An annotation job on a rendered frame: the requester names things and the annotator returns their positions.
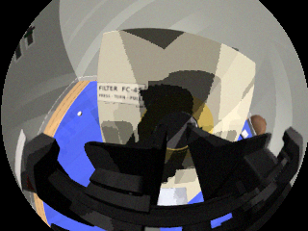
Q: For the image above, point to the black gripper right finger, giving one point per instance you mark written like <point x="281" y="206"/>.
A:
<point x="215" y="159"/>

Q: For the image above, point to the cream service panel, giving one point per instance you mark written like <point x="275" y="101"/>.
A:
<point x="146" y="73"/>

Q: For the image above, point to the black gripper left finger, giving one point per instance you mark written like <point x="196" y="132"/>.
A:
<point x="145" y="159"/>

